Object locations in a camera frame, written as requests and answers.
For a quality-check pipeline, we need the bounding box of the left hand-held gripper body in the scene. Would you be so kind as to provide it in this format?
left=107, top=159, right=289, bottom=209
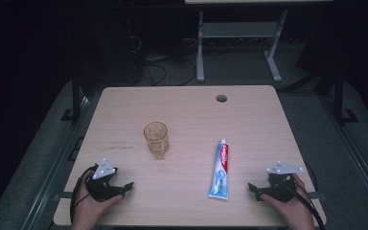
left=85, top=158, right=127, bottom=203

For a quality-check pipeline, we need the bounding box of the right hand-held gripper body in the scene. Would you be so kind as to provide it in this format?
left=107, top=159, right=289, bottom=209
left=258, top=160, right=304, bottom=203

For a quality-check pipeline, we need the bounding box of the blue and red toothpaste tube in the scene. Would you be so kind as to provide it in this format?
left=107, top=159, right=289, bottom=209
left=207, top=138, right=231, bottom=201

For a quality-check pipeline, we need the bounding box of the clear amber glass cup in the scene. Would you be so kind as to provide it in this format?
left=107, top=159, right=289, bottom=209
left=143, top=121, right=170, bottom=161

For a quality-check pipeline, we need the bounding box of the person's left hand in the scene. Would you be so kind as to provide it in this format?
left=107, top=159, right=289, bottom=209
left=71, top=171, right=125, bottom=230

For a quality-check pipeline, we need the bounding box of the person's right hand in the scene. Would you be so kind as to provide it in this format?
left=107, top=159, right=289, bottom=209
left=260, top=172, right=318, bottom=230

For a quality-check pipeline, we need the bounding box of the black metal stand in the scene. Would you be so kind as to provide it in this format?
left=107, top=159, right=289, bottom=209
left=330, top=68, right=359, bottom=126
left=60, top=71, right=89, bottom=124

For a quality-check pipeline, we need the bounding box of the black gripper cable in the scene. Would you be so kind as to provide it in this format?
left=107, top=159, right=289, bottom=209
left=69, top=164, right=100, bottom=224
left=276, top=166, right=327, bottom=230

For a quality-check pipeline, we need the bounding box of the tangle of black floor cables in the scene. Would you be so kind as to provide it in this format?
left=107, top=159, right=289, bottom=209
left=128, top=34, right=198, bottom=87

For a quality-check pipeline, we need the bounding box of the white metal table frame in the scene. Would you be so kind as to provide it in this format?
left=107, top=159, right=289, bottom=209
left=184, top=0, right=334, bottom=83

